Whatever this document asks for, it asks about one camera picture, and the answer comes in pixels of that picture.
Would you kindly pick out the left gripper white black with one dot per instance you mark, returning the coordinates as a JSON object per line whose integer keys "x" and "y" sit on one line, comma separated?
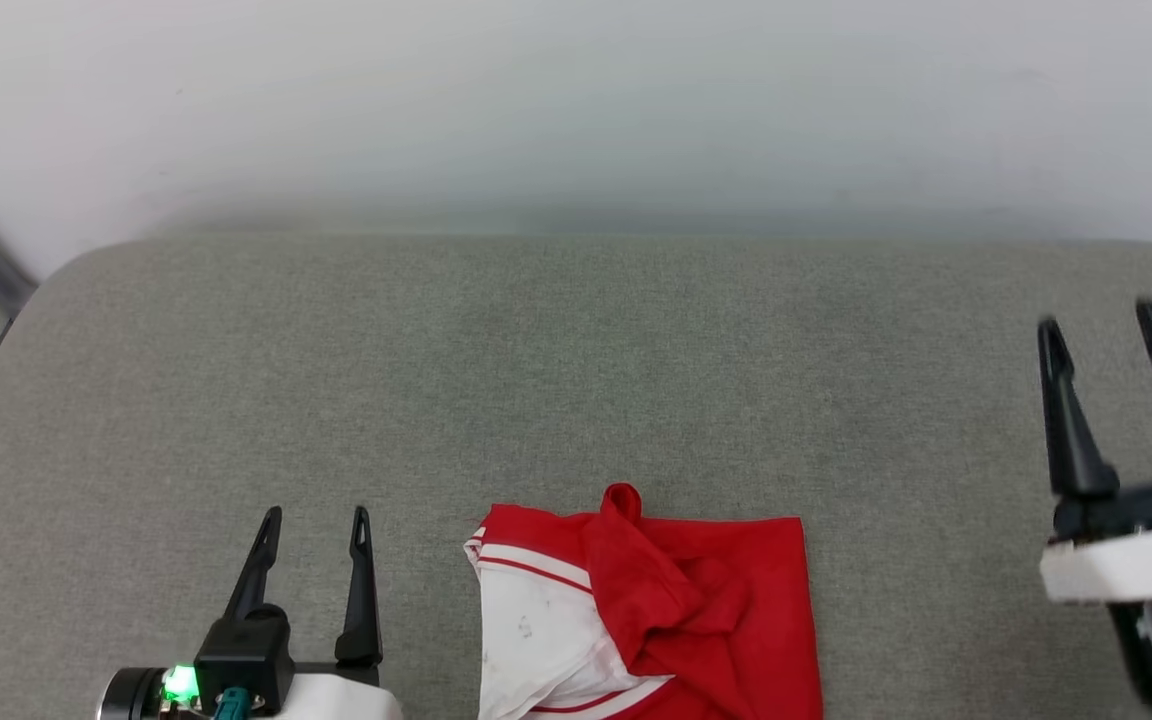
{"x": 336, "y": 700}

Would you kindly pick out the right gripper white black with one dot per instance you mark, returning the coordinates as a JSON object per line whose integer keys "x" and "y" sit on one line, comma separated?
{"x": 1136, "y": 565}

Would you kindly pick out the red and white shirt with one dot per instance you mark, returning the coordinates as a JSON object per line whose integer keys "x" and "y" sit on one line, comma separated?
{"x": 676, "y": 610}

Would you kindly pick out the round dark status light module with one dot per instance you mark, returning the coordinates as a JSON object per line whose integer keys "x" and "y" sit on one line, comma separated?
{"x": 151, "y": 692}

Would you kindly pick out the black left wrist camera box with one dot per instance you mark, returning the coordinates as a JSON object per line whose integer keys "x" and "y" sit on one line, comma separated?
{"x": 246, "y": 650}

